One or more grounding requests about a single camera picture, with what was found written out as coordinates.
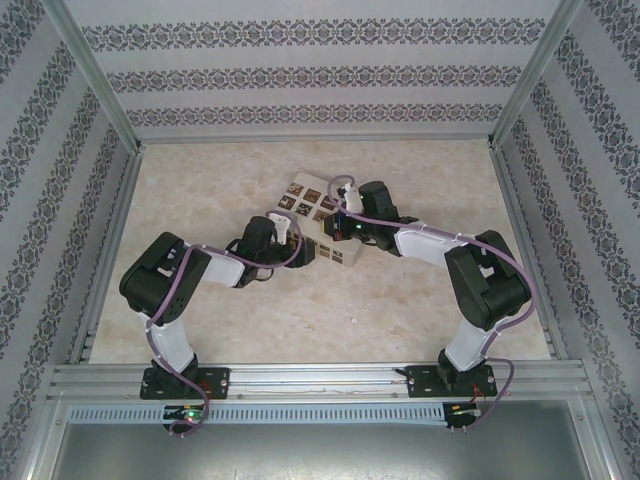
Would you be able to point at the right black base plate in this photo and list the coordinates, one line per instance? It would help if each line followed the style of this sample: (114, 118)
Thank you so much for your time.
(422, 382)

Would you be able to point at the white box with brown tiles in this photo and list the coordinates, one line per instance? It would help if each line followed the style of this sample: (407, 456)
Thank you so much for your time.
(300, 182)

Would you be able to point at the grey metal sheet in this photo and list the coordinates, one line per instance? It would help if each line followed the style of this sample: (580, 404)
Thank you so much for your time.
(320, 455)

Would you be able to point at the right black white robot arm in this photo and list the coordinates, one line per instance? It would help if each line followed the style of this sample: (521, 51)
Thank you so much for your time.
(485, 290)

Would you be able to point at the aluminium frame post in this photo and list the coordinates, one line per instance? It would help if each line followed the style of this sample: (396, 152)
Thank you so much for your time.
(540, 70)
(95, 75)

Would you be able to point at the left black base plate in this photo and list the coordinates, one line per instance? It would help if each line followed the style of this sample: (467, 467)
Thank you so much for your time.
(215, 382)

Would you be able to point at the left controller board green light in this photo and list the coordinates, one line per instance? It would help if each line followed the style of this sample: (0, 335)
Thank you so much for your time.
(187, 414)

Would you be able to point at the long aluminium mounting rail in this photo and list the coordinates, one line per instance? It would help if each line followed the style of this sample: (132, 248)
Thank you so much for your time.
(320, 382)

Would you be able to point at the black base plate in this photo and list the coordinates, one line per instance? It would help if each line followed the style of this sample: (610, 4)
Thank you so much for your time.
(422, 382)
(215, 382)

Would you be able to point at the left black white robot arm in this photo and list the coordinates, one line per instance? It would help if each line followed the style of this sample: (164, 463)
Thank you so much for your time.
(165, 270)

